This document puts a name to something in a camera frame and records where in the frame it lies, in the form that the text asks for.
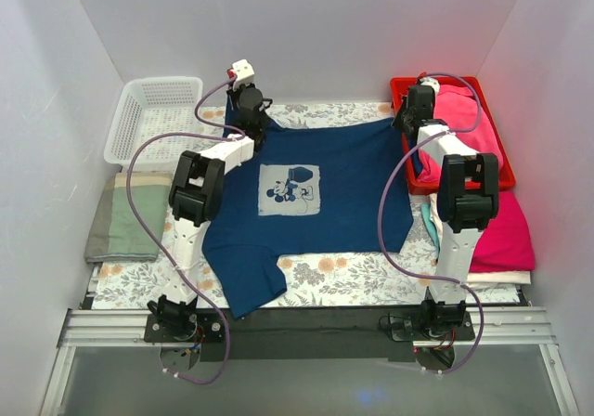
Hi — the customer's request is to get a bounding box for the navy blue t shirt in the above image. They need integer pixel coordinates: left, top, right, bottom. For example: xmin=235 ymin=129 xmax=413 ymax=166
xmin=202 ymin=118 xmax=413 ymax=319

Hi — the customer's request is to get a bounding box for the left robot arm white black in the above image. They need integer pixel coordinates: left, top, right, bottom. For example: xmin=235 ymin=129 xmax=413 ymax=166
xmin=148 ymin=82 xmax=272 ymax=342

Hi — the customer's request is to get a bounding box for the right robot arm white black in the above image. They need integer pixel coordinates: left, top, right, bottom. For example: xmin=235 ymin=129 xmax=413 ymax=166
xmin=393 ymin=77 xmax=499 ymax=340

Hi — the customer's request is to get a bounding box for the pink towel in bin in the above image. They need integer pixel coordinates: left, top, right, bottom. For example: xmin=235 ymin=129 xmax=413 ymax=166
xmin=417 ymin=84 xmax=501 ymax=182

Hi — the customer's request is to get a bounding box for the red plastic bin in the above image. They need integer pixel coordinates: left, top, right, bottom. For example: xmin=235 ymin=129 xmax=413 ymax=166
xmin=390 ymin=76 xmax=516 ymax=195

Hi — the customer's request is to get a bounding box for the teal folded t shirt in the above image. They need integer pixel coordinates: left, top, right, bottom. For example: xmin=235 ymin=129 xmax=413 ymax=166
xmin=420 ymin=202 xmax=443 ymax=254

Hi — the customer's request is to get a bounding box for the white plastic basket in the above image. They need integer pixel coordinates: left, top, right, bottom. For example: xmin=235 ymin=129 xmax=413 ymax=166
xmin=103 ymin=76 xmax=204 ymax=169

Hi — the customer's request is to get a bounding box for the floral table cloth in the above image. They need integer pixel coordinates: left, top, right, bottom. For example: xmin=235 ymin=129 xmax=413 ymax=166
xmin=87 ymin=102 xmax=521 ymax=310

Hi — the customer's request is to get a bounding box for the green folded cloth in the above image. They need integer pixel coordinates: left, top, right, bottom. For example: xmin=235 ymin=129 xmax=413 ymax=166
xmin=84 ymin=172 xmax=172 ymax=264

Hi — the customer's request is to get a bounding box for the cream folded t shirt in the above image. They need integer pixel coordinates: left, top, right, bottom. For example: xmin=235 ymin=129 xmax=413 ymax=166
xmin=429 ymin=192 xmax=533 ymax=292

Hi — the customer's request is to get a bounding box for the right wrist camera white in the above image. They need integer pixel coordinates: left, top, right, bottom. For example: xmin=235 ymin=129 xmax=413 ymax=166
xmin=417 ymin=76 xmax=441 ymax=95

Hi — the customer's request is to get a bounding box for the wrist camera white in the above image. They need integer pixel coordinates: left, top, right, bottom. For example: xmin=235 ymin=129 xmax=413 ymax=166
xmin=417 ymin=76 xmax=441 ymax=95
xmin=227 ymin=59 xmax=255 ymax=90

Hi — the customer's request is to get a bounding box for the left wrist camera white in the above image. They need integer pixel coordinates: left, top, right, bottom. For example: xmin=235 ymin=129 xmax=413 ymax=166
xmin=227 ymin=59 xmax=255 ymax=90

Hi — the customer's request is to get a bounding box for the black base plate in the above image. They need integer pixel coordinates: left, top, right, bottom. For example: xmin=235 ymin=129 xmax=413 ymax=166
xmin=143 ymin=305 xmax=479 ymax=362

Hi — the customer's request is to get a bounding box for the aluminium rail frame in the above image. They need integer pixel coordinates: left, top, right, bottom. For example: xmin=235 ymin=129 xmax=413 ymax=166
xmin=40 ymin=305 xmax=579 ymax=415

